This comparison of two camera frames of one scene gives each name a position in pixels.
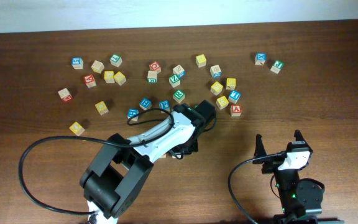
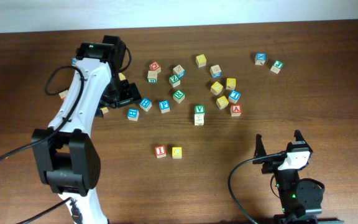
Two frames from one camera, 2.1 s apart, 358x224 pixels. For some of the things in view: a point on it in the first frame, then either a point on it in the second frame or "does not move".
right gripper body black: [271, 166] does not move
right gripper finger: [260, 149] does not move
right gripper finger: [298, 136] does not move
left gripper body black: [186, 149] to [125, 94]
